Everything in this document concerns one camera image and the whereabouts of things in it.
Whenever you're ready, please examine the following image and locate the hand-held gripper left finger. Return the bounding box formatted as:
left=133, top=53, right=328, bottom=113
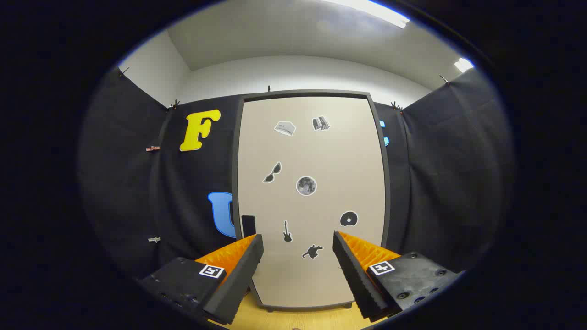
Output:
left=138, top=234, right=265, bottom=326

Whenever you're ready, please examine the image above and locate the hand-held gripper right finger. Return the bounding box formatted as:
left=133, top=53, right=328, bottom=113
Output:
left=332, top=231, right=461, bottom=322

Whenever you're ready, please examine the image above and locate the beige cabinet door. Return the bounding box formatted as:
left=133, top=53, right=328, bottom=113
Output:
left=238, top=95, right=387, bottom=308

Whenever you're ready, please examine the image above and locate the black backdrop cloth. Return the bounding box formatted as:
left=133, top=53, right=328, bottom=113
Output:
left=78, top=66, right=514, bottom=280

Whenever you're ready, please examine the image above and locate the dark grey cabinet body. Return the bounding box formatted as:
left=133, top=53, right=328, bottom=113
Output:
left=232, top=89, right=391, bottom=312

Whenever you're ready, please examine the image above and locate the long ceiling light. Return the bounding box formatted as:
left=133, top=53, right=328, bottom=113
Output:
left=321, top=0, right=410, bottom=29

